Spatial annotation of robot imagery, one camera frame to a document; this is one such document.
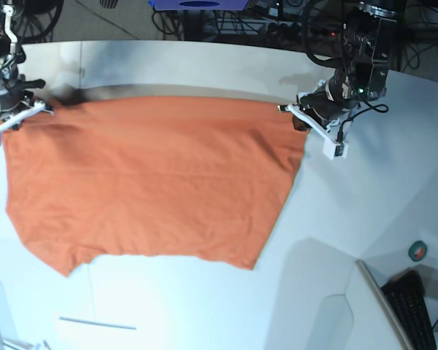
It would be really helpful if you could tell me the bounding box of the black keyboard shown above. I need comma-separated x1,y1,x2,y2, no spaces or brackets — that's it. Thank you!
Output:
381,270,437,350

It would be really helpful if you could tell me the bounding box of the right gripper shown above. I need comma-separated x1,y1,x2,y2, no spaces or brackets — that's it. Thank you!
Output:
0,79,54,146

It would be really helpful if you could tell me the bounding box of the green tape roll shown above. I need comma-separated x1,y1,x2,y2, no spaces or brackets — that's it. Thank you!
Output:
408,241,428,263

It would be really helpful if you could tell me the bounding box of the blue box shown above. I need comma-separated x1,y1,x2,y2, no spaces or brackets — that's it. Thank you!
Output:
148,0,256,11

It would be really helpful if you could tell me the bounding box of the white partition board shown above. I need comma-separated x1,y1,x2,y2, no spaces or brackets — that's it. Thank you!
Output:
356,260,413,349

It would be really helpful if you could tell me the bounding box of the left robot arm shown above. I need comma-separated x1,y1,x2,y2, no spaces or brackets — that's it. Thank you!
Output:
278,1,406,160

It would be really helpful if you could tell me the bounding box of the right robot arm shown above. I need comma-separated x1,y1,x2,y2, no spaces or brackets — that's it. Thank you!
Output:
0,1,63,146

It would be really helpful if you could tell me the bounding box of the orange t-shirt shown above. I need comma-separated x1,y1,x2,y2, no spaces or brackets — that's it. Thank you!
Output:
2,97,307,276

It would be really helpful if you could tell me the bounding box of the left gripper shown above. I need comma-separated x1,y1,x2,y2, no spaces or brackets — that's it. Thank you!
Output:
277,78,358,160

